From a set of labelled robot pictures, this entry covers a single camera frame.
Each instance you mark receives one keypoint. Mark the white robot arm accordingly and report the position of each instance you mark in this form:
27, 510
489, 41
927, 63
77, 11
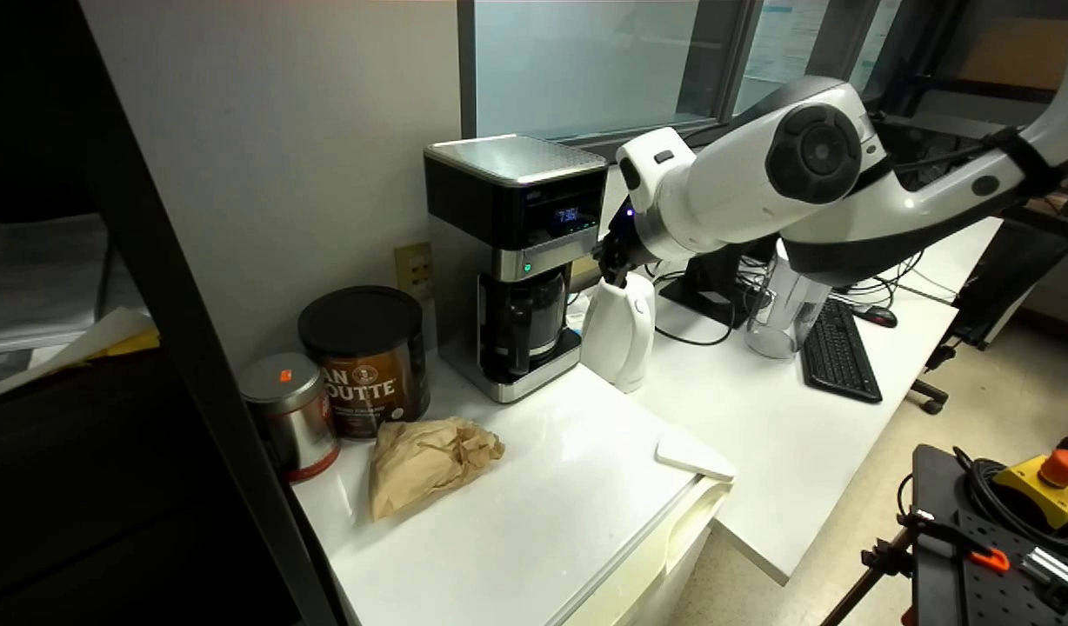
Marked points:
809, 166

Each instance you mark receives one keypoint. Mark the black office chair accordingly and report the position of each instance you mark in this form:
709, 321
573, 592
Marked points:
986, 271

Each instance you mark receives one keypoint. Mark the white mini fridge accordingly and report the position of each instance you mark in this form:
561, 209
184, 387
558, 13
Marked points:
591, 506

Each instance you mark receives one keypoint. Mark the small steel canister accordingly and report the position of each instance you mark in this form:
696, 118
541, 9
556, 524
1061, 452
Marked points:
295, 416

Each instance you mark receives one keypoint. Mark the yellow emergency stop box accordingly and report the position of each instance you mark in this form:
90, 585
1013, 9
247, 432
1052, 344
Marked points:
1042, 479

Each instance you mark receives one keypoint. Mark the dark coffee canister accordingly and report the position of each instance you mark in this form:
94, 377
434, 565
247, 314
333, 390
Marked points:
369, 352

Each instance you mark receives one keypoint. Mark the black silver coffee maker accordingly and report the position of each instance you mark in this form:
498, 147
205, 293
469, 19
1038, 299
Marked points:
510, 215

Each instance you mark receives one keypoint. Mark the black perforated cart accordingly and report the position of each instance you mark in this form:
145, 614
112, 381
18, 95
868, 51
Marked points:
984, 547

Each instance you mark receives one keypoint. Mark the black tripod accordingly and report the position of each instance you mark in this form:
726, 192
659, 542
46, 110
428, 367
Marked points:
886, 556

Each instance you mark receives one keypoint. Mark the black keyboard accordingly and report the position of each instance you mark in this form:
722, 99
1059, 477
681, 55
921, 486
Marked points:
832, 357

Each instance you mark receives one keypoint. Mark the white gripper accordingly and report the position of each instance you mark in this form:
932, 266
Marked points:
638, 230

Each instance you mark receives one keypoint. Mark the black computer monitor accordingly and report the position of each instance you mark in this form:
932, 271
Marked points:
726, 282

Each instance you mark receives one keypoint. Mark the black computer mouse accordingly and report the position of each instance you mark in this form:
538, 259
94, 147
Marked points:
878, 314

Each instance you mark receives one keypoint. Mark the white water filter pitcher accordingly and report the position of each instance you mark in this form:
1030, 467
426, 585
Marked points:
788, 308

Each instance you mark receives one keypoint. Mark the brown paper bag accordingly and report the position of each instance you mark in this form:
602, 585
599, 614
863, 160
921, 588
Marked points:
421, 460

